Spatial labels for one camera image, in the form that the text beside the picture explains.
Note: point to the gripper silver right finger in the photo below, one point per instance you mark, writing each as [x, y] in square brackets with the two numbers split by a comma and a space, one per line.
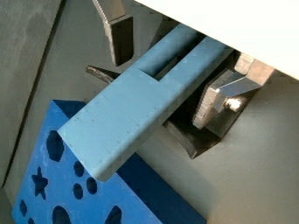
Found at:
[224, 92]

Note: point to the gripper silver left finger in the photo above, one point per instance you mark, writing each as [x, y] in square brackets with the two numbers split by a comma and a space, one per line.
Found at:
[119, 29]

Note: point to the light blue square-circle object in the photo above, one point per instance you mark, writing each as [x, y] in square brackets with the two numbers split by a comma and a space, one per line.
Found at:
[113, 124]

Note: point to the black curved fixture stand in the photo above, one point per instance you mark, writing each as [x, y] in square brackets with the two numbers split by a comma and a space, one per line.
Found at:
[196, 140]

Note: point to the blue foam shape-sorter block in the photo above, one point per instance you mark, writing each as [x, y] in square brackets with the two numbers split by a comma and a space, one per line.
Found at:
[59, 194]

